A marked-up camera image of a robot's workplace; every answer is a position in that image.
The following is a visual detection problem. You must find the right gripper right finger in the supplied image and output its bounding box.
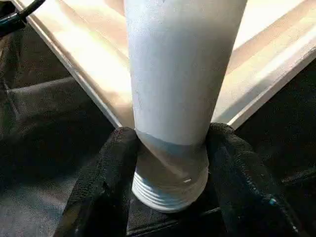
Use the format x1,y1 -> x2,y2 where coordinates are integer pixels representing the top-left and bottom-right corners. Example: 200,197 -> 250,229
204,122 -> 309,237

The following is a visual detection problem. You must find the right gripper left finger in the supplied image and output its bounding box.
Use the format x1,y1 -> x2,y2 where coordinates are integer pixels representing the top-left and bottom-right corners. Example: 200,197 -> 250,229
53,126 -> 142,237

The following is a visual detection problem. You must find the white plastic table leg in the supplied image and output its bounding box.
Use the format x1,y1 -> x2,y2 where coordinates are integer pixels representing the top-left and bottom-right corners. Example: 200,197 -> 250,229
123,0 -> 248,213

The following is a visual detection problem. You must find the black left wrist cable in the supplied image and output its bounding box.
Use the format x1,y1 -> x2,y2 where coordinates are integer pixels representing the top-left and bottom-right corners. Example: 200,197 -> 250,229
0,0 -> 46,36

